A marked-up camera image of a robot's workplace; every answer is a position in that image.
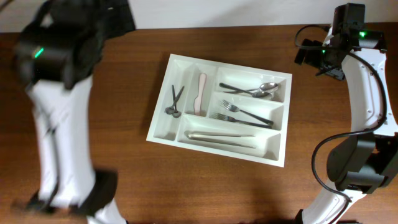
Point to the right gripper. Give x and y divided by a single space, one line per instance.
333 71

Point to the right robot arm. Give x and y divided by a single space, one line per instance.
366 157

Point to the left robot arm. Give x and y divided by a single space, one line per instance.
56 54

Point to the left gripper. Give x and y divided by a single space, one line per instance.
122 17

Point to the small steel teaspoon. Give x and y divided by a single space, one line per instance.
168 110
175 112

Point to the white cutlery tray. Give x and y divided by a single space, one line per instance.
184 71

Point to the large steel spoon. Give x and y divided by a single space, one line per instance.
255 94
268 87

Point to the steel serrated tongs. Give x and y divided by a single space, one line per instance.
219 138

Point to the steel fork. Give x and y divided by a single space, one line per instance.
227 118
231 107

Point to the pink plastic knife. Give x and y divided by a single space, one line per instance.
198 100

